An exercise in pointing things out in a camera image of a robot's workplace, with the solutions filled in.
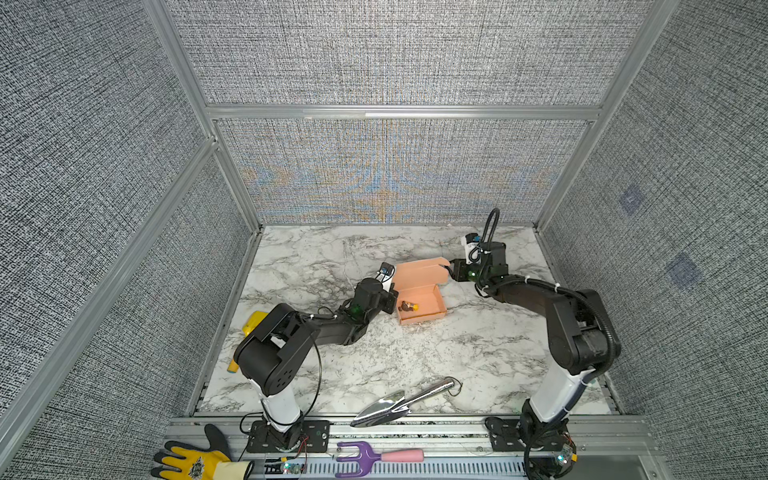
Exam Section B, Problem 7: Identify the metal garden trowel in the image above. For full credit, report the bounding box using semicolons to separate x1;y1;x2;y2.
350;376;463;428

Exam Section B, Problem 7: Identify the purple pink hand rake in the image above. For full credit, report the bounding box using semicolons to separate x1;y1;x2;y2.
335;441;425;479

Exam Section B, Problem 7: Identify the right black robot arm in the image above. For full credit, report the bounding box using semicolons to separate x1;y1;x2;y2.
447;233;621;450

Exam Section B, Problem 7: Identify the pink paper box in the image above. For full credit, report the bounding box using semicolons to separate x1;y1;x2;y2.
394;257;451;325

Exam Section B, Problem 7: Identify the yellow handled tool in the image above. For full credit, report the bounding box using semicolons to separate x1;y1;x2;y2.
227;311;268;374

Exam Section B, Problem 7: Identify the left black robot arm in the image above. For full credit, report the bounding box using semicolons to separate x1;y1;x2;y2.
233;262;398;451

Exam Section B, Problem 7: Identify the small brown yellow figurine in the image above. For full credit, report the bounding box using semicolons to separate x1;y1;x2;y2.
400;301;419;313

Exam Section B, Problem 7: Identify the yellow black work glove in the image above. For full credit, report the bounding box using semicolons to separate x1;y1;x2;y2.
150;424;252;480

